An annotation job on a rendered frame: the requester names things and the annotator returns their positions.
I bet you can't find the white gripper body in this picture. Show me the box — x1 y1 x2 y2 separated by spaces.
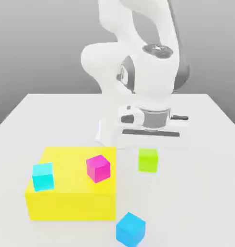
113 122 189 151

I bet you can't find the small green cube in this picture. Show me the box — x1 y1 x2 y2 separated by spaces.
138 148 159 173

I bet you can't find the small magenta cube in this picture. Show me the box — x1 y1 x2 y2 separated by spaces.
86 154 111 184

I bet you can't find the small blue cube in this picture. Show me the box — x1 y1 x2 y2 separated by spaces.
116 212 146 247

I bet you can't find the small cyan cube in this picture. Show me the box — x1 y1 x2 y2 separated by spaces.
32 162 55 192

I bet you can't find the large yellow box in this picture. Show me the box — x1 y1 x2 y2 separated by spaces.
24 146 118 221

